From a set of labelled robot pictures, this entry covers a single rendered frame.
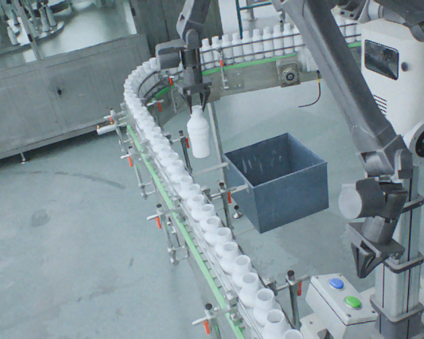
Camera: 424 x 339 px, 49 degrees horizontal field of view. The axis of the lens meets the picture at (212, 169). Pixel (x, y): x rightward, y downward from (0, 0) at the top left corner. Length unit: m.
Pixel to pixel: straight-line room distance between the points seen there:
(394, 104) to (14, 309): 2.44
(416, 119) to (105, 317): 1.98
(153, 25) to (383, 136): 5.65
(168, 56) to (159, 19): 5.05
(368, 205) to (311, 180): 0.97
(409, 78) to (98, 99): 3.51
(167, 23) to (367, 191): 5.71
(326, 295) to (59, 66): 3.65
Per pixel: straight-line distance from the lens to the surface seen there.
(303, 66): 2.72
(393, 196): 0.90
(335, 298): 1.05
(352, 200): 0.85
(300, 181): 1.78
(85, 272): 3.08
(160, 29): 6.43
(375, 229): 0.93
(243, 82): 2.84
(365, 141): 0.89
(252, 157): 2.01
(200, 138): 1.45
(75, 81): 4.41
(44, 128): 4.54
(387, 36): 1.32
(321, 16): 0.85
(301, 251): 2.83
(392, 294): 1.84
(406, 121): 1.38
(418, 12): 1.05
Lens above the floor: 1.89
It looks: 31 degrees down
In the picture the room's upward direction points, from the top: 11 degrees counter-clockwise
